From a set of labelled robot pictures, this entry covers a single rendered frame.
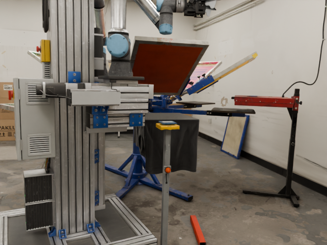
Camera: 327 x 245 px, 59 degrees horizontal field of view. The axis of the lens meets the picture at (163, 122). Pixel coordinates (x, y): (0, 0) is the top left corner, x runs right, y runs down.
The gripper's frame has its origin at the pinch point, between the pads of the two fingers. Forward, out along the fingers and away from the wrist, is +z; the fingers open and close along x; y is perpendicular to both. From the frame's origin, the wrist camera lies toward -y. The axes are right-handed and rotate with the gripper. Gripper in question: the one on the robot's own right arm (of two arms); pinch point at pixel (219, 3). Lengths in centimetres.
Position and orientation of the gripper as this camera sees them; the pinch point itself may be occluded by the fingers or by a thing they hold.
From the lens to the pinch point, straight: 179.5
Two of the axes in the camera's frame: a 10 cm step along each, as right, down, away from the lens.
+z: 10.0, 0.2, 0.4
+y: -0.2, 10.0, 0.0
